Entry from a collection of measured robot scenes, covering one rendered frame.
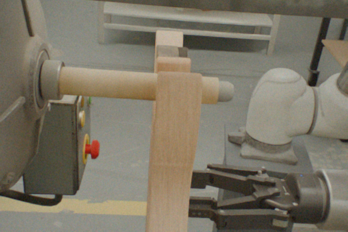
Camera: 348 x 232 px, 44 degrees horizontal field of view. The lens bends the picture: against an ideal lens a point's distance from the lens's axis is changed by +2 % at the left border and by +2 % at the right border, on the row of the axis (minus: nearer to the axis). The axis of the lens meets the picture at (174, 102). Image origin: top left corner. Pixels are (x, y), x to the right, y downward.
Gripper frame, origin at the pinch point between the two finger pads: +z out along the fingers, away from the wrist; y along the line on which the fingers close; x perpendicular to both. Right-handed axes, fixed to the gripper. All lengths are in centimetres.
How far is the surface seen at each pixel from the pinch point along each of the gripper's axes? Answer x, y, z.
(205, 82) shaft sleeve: 20.2, -8.5, -1.0
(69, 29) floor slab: -60, 397, 94
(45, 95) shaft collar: 18.0, -9.6, 17.0
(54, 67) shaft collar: 21.1, -8.8, 16.1
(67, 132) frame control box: 2.6, 13.4, 19.5
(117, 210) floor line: -92, 125, 18
